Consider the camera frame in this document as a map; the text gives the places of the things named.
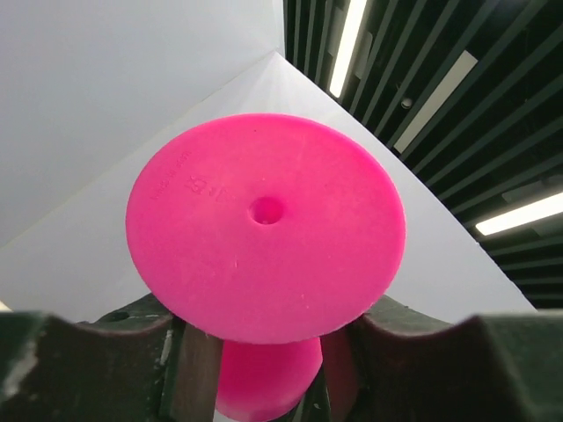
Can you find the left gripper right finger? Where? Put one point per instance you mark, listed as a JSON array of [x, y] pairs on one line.
[[394, 363]]

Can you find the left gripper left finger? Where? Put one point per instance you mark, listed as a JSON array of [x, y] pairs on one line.
[[137, 363]]

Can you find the pink wine glass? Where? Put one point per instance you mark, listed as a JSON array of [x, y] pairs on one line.
[[267, 231]]

